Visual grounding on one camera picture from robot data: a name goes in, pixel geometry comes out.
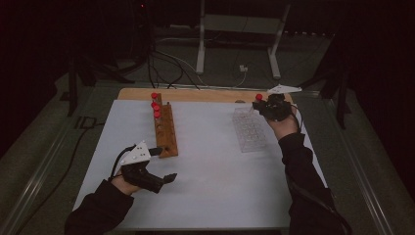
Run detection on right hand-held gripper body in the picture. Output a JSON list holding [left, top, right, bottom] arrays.
[[264, 84, 302, 121]]

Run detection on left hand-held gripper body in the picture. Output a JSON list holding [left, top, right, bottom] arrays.
[[119, 140, 164, 194]]

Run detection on wooden test tube rack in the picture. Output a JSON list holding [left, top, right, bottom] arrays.
[[151, 92, 179, 159]]

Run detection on clear plastic test tube rack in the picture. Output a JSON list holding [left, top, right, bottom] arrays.
[[232, 107, 268, 154]]

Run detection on person's right hand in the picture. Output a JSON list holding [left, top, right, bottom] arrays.
[[267, 107, 300, 141]]

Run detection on person's left hand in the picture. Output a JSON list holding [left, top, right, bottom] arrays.
[[111, 174, 142, 196]]

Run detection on white table mat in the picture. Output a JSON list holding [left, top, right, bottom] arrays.
[[71, 99, 329, 231]]

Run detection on black tripod stand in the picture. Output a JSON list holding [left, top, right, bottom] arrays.
[[283, 32, 353, 130], [63, 48, 135, 118]]

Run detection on grey metal stand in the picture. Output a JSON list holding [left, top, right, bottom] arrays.
[[195, 0, 292, 80]]

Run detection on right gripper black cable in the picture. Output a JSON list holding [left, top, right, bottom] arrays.
[[291, 103, 305, 133]]

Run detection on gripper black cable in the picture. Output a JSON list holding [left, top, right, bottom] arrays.
[[108, 144, 137, 181], [291, 103, 305, 133]]

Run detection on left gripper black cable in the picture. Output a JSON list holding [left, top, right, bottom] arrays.
[[108, 144, 137, 181]]

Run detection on white plug with cable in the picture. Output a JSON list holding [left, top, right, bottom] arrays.
[[232, 64, 250, 88]]

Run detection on black floor cable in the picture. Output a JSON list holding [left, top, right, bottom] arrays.
[[16, 116, 106, 233]]

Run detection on black floor cables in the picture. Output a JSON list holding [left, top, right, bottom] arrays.
[[146, 38, 202, 90]]

